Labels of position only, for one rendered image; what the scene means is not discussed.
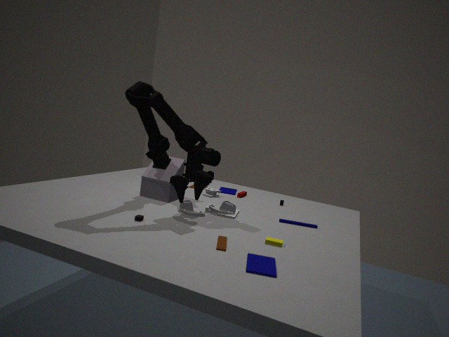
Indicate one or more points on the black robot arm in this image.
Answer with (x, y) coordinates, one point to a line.
(140, 97)

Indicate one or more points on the brown flat bar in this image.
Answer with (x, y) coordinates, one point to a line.
(221, 243)

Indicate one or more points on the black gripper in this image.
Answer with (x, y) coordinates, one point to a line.
(180, 183)

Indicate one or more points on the yellow rectangular block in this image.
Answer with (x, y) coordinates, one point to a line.
(273, 241)

